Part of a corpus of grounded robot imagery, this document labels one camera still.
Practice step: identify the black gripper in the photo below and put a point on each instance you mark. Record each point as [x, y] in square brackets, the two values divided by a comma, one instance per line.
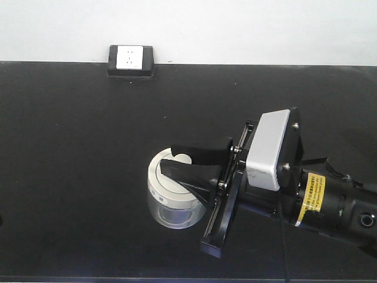
[201, 178]

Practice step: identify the glass jar with white lid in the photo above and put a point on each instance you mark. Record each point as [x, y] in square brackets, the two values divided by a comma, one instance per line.
[170, 204]

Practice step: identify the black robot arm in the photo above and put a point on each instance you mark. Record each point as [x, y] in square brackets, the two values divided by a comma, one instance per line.
[315, 197]

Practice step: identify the black power socket box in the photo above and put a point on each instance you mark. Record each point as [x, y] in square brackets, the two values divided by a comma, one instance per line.
[130, 61]

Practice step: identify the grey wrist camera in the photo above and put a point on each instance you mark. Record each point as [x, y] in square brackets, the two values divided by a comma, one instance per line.
[263, 155]

